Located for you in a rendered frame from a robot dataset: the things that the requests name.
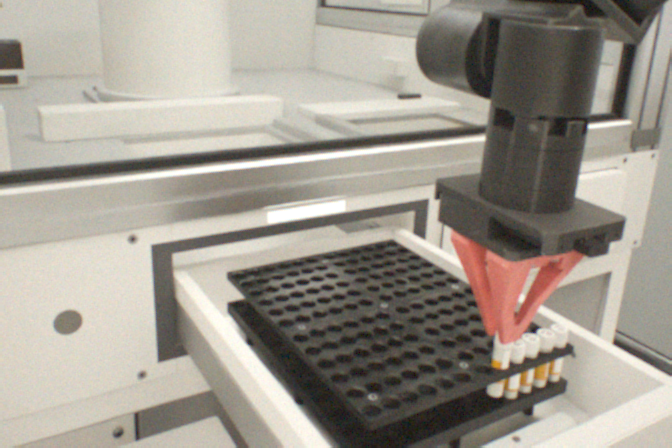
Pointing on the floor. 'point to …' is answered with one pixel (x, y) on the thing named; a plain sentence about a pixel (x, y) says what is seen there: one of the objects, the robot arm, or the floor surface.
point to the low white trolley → (190, 436)
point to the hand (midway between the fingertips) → (504, 326)
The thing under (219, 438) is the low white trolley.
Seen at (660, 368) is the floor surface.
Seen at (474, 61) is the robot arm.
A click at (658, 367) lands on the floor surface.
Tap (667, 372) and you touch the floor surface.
